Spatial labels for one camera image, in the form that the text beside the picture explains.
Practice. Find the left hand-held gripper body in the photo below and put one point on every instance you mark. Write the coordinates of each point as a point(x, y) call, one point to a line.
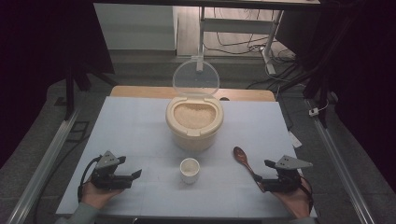
point(106, 180)

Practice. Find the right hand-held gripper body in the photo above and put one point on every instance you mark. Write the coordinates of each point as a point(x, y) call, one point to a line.
point(286, 183)

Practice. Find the brown wooden spoon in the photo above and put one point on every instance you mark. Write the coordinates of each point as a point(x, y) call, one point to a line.
point(240, 154)

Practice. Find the white cup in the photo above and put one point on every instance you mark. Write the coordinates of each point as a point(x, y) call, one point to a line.
point(189, 177)

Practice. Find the cream rice container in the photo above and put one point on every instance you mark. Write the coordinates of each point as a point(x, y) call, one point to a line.
point(194, 140)

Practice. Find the uncooked white rice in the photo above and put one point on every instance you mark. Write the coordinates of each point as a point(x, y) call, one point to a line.
point(194, 115)

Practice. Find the person's left hand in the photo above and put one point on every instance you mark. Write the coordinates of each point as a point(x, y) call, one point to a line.
point(95, 196)

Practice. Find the person's right hand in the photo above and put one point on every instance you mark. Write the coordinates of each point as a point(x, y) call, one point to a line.
point(295, 202)

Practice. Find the white table mat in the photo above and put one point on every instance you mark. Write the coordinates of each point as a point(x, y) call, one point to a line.
point(134, 130)

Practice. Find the white paper tag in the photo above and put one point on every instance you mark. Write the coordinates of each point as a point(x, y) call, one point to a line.
point(295, 140)

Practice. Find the small white box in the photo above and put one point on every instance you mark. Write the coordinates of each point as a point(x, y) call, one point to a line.
point(313, 112)

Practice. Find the black stand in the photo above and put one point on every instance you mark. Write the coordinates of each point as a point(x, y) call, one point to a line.
point(70, 93)

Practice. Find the clear round container lid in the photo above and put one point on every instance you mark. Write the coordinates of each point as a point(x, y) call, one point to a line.
point(196, 77)

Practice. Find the white panel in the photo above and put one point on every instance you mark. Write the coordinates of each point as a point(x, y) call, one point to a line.
point(134, 28)

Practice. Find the aluminium rail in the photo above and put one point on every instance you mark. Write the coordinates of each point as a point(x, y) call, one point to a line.
point(46, 161)
point(339, 165)

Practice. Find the white desk frame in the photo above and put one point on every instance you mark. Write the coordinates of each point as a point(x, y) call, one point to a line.
point(236, 26)

